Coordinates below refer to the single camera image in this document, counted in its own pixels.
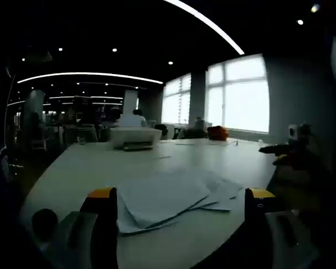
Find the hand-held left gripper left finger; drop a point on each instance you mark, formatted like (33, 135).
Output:
(100, 229)

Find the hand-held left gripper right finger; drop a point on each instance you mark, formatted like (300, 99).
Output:
(257, 224)

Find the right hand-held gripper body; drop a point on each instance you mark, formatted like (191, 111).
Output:
(294, 133)

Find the stack of white printing papers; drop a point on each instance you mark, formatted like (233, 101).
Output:
(162, 196)

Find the orange plush toy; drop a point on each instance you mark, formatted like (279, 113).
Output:
(218, 133)

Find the white table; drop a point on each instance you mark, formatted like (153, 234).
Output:
(86, 168)

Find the bright office window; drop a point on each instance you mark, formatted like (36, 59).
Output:
(240, 95)
(176, 101)

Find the small clear glass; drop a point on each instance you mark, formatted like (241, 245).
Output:
(82, 141)

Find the flat white card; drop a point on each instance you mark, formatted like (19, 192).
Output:
(163, 157)

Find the white printer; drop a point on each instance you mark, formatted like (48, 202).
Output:
(134, 136)

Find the black chair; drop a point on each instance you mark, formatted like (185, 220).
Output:
(161, 131)

